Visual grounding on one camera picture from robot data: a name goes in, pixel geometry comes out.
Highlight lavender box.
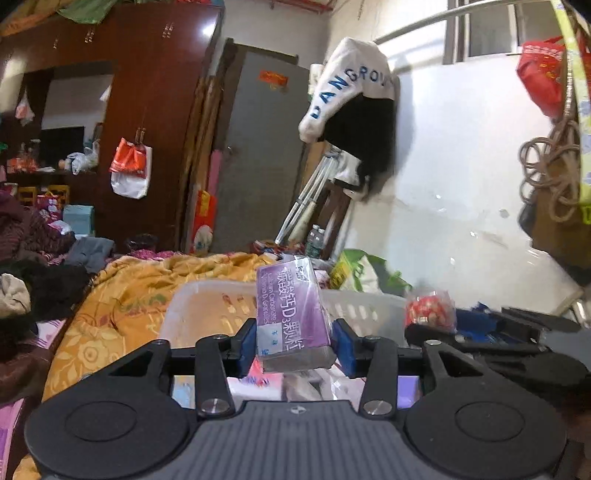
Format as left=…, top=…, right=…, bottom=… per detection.
left=397, top=376, right=422, bottom=409

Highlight metal rail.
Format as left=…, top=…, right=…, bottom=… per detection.
left=374, top=0, right=509, bottom=44

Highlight pink board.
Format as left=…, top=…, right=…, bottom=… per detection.
left=208, top=150, right=223, bottom=204

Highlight grey jeans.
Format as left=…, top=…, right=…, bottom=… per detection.
left=65, top=237, right=115, bottom=273

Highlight maroon knit garment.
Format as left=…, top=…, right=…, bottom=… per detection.
left=0, top=189, right=77, bottom=266

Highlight yellow floral blanket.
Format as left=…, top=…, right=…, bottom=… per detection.
left=14, top=251, right=282, bottom=480

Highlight red and white plastic bag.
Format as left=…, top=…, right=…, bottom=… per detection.
left=109, top=137, right=153, bottom=200

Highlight red printed pack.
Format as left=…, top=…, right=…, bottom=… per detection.
left=37, top=191, right=63, bottom=222

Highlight brown hanging bag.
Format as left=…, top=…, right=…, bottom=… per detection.
left=517, top=185, right=591, bottom=287

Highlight white plastic basket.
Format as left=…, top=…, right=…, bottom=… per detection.
left=159, top=279, right=409, bottom=411

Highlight leaning wooden boards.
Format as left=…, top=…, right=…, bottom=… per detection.
left=182, top=76, right=222, bottom=252

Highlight green cloth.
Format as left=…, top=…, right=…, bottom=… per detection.
left=58, top=0, right=121, bottom=24

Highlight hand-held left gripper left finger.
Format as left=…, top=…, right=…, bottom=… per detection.
left=104, top=318, right=257, bottom=418

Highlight yellow-green pole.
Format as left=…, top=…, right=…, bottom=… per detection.
left=549, top=0, right=591, bottom=227

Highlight grey door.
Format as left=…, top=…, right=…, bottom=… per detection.
left=210, top=39, right=311, bottom=254

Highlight brown wooden wardrobe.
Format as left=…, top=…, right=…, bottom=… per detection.
left=0, top=2, right=222, bottom=254

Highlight window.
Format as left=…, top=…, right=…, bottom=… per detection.
left=443, top=0, right=573, bottom=65

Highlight black television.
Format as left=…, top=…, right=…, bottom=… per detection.
left=39, top=126, right=86, bottom=167

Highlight white jacket with blue letters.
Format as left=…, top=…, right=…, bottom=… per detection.
left=298, top=38, right=399, bottom=144

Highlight pink and white plastic bag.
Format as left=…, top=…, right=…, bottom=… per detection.
left=16, top=90, right=35, bottom=125

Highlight black fleece garment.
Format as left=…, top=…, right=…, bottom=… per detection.
left=0, top=258, right=93, bottom=324

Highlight beige cloth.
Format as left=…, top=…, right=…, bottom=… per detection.
left=0, top=273, right=32, bottom=318

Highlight orange cloth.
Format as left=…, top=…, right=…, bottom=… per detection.
left=0, top=0, right=61, bottom=35

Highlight white packet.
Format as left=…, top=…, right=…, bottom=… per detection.
left=284, top=369, right=365, bottom=402

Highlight green and white bag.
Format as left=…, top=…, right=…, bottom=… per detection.
left=329, top=248, right=411, bottom=296

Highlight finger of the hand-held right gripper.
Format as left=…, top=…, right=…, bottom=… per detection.
left=405, top=323, right=555, bottom=358
left=455, top=302, right=583, bottom=344

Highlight dark brown garment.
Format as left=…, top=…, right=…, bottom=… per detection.
left=0, top=318, right=56, bottom=407

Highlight teal box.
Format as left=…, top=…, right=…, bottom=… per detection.
left=62, top=204, right=95, bottom=236

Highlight coiled beige rope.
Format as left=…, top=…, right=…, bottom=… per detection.
left=517, top=117, right=585, bottom=224

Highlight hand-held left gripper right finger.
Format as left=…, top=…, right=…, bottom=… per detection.
left=332, top=318, right=490, bottom=418

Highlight purple medicine box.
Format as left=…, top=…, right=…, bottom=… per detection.
left=255, top=256, right=337, bottom=374

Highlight red door label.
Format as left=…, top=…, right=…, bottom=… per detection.
left=259, top=70, right=289, bottom=89

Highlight red and yellow printed bag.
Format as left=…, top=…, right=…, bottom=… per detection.
left=191, top=189, right=218, bottom=254

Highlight black hanging garment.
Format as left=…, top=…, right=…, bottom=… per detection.
left=323, top=95, right=398, bottom=201

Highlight red patterned snack packet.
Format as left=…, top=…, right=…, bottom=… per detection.
left=405, top=290, right=457, bottom=334

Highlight metal crutches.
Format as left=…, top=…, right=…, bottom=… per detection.
left=274, top=148, right=342, bottom=245

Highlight white cloth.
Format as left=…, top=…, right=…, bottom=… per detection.
left=333, top=154, right=370, bottom=190

